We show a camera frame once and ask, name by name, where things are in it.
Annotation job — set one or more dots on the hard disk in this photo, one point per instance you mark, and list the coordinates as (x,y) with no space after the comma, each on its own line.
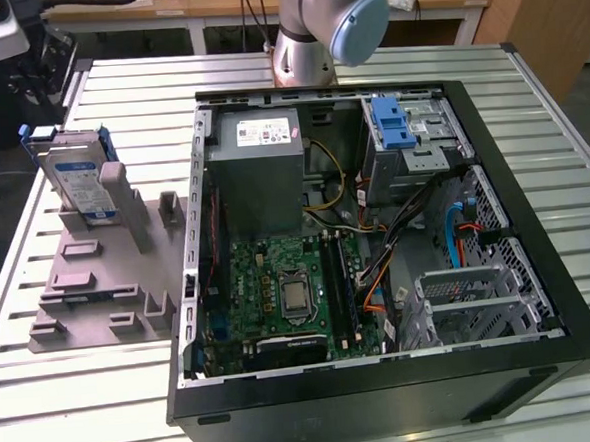
(80,189)

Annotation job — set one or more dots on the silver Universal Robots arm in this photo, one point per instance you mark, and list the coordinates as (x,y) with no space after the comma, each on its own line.
(300,55)

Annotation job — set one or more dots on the metal disk bay cage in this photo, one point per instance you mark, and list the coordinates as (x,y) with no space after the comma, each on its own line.
(475,305)

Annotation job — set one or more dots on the wooden desk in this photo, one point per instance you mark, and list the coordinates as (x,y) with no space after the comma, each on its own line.
(112,14)

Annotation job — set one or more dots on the grey parts rack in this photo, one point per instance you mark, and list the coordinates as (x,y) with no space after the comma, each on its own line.
(109,292)

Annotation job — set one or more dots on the grey power supply unit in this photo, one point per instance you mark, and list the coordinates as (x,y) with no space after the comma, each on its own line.
(258,193)

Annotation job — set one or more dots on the green motherboard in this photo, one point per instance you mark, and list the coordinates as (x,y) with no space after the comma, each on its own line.
(251,284)

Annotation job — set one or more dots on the CPU socket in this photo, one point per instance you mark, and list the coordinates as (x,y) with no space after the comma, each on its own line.
(296,273)

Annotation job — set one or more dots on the silver CPU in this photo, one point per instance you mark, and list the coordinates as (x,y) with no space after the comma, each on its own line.
(297,297)

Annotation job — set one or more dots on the blue drive latch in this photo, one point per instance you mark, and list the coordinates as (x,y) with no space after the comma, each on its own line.
(389,125)

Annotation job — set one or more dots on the black graphics card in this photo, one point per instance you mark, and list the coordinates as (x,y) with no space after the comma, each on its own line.
(288,349)

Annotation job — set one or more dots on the metal optical drive cage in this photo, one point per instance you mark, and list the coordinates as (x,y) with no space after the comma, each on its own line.
(422,163)

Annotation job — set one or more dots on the black PC case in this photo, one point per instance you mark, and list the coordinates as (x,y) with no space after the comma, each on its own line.
(337,414)

